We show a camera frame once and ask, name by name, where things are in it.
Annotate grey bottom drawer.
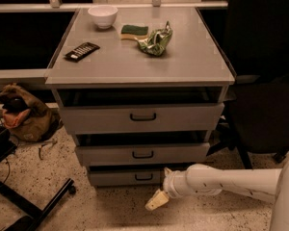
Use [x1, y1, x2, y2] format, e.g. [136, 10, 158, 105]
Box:
[87, 163, 197, 188]

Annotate black office chair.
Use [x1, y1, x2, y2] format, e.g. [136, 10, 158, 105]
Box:
[208, 0, 289, 169]

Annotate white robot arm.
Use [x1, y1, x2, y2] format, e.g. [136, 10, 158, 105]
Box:
[145, 159, 289, 231]

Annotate grey drawer cabinet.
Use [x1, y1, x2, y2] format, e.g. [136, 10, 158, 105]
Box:
[44, 6, 236, 189]

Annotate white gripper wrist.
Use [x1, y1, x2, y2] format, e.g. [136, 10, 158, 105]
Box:
[145, 167, 191, 211]

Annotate grey drawer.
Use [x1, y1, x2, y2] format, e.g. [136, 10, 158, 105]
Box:
[87, 163, 197, 188]
[75, 131, 209, 167]
[58, 87, 223, 134]

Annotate crumpled green chip bag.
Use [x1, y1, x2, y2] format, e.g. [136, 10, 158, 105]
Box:
[137, 22, 172, 57]

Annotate grey top drawer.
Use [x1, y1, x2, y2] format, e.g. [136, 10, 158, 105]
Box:
[58, 87, 223, 134]

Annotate grey middle drawer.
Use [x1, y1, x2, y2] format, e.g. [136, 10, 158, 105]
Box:
[75, 131, 209, 167]

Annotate black stand base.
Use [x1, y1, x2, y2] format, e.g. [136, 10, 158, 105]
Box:
[0, 124, 77, 231]

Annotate green yellow sponge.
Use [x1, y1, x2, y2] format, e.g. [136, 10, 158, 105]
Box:
[120, 25, 148, 40]

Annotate white bowl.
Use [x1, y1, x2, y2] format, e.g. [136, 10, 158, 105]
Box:
[88, 5, 118, 29]

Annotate black remote control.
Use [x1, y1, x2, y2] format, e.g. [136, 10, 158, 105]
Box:
[65, 42, 99, 63]

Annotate brown bag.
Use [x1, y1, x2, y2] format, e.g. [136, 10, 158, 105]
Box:
[0, 84, 61, 142]

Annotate glasses on floor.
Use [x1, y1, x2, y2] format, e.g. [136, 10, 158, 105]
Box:
[38, 140, 57, 160]

